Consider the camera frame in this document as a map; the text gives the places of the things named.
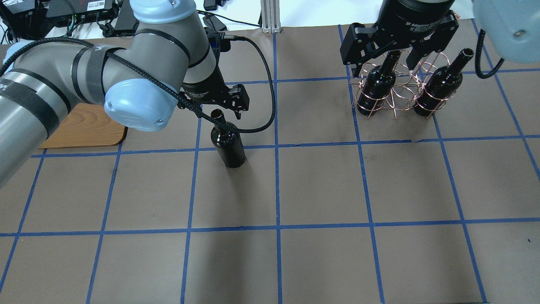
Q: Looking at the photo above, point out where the wooden tray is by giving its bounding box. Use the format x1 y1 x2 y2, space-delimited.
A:
39 103 128 149

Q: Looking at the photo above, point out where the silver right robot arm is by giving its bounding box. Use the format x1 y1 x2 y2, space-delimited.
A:
340 0 540 79

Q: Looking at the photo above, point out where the aluminium frame post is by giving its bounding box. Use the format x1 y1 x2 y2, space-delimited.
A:
260 0 282 33

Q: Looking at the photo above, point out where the dark wine bottle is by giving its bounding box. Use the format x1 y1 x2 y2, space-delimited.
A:
413 48 474 117
356 50 401 117
211 124 246 168

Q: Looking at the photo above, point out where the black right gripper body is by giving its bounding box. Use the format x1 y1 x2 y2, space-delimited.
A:
343 0 459 55

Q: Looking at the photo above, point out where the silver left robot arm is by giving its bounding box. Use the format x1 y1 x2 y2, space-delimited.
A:
0 0 249 185

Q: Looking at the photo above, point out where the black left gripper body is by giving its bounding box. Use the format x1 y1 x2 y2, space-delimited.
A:
182 74 232 110

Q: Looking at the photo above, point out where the copper wire bottle basket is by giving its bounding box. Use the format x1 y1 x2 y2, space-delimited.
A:
349 50 451 119

